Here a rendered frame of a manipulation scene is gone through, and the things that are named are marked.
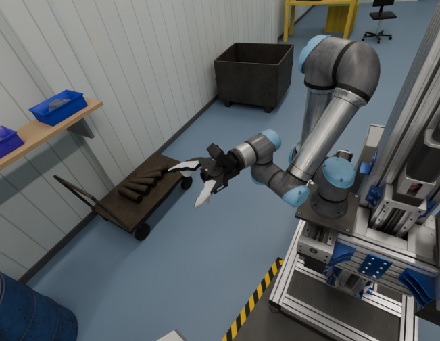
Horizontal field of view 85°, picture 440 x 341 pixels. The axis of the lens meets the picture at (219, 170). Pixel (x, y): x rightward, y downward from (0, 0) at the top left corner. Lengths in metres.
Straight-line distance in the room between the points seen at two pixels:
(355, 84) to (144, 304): 2.11
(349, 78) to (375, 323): 1.62
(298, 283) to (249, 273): 0.44
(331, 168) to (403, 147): 0.26
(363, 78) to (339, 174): 0.37
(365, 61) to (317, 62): 0.13
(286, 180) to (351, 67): 0.34
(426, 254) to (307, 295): 0.93
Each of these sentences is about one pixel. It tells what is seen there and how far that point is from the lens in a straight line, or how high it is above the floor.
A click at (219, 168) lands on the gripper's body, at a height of 1.59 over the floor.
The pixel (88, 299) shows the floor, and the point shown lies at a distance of 2.56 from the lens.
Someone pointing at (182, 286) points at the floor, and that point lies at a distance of 2.26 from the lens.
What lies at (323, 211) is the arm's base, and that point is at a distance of 1.09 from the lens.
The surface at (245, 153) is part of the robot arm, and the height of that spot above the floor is 1.59.
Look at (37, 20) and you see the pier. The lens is 2.38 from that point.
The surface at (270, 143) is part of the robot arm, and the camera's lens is 0.76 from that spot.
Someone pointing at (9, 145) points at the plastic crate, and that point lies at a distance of 2.04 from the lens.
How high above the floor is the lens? 2.06
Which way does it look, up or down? 44 degrees down
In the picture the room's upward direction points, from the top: 10 degrees counter-clockwise
